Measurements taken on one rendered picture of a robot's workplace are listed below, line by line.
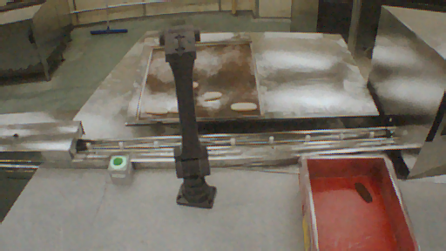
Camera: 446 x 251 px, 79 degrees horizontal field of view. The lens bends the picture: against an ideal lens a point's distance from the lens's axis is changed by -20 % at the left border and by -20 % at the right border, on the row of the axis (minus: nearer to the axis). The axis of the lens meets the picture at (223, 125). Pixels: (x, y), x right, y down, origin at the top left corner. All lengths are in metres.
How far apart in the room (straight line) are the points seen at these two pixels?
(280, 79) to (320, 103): 0.21
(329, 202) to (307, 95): 0.50
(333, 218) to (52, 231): 0.92
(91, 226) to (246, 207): 0.51
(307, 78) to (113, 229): 1.01
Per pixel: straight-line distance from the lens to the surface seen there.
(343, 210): 1.10
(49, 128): 1.41
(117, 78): 1.80
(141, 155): 1.21
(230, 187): 1.12
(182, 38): 0.84
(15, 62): 3.99
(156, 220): 1.07
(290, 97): 1.39
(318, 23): 2.88
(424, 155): 1.23
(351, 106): 1.42
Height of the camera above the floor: 1.68
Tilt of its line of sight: 39 degrees down
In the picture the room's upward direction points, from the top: 2 degrees counter-clockwise
